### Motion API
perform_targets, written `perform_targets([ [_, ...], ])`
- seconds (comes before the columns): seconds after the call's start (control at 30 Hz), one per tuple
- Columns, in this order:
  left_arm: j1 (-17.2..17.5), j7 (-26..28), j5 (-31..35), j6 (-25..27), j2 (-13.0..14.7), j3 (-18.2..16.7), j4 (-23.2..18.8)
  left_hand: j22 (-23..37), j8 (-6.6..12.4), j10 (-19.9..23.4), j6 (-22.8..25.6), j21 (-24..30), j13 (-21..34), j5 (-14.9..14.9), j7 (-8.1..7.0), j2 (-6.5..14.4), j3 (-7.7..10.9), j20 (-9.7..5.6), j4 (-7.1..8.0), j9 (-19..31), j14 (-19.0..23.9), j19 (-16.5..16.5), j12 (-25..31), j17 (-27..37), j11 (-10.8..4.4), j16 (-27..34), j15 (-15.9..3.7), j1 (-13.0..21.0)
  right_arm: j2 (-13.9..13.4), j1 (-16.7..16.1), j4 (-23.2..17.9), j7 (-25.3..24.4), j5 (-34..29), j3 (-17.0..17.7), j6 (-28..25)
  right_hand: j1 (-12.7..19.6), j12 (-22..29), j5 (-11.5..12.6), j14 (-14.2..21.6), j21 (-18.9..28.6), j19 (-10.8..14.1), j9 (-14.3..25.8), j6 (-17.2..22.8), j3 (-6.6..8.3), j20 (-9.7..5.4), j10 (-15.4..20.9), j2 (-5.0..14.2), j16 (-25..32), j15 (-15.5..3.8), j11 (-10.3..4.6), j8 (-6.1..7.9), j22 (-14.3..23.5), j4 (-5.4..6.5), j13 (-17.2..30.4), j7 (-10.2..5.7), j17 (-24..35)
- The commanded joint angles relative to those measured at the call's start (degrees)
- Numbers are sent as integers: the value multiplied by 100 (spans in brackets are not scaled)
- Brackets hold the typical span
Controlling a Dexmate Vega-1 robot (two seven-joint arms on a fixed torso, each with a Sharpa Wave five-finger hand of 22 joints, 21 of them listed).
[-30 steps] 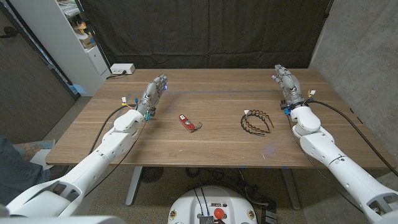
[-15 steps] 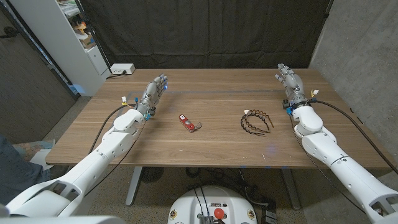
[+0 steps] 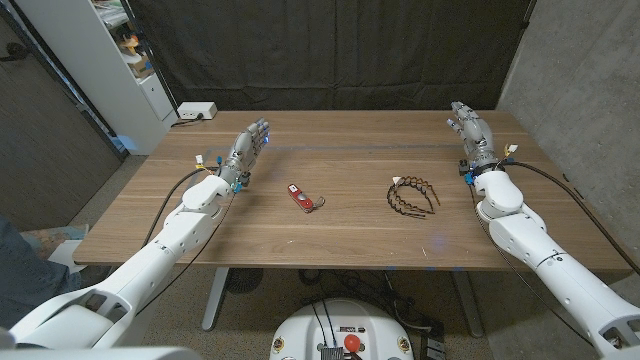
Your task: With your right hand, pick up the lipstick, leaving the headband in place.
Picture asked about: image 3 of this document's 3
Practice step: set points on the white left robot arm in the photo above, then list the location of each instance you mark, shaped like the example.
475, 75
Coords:
175, 240

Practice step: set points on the grey table leg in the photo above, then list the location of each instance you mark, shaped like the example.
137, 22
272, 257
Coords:
467, 305
215, 300

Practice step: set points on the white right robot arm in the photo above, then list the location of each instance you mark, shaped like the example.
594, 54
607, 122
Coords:
530, 240

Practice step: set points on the white robot torso base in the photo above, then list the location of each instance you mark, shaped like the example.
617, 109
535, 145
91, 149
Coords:
300, 335

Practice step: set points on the red pocket knife with keyring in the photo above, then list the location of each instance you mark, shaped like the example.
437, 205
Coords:
300, 196

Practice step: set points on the black curtain backdrop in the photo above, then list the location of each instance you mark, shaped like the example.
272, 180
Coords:
335, 50

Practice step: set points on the yellow toy figure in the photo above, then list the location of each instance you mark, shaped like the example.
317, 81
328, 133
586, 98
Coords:
130, 44

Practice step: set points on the black wavy toothed headband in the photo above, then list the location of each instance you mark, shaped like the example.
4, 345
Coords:
395, 206

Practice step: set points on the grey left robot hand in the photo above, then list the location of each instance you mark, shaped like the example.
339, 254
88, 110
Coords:
242, 150

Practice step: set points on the white power socket box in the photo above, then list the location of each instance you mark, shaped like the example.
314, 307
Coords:
196, 110

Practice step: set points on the person in blue jeans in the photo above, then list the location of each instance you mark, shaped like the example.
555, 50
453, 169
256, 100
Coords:
25, 285

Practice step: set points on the cardboard box with blue tape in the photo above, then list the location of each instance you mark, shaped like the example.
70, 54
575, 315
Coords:
142, 66

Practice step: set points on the red emergency stop button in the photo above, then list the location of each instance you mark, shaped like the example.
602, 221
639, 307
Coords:
352, 342

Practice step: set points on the black round fan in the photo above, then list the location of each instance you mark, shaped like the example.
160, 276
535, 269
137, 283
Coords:
245, 280

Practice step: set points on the white shelf cabinet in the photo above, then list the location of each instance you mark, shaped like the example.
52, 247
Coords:
90, 65

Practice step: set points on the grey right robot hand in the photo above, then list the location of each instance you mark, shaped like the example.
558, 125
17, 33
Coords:
477, 137

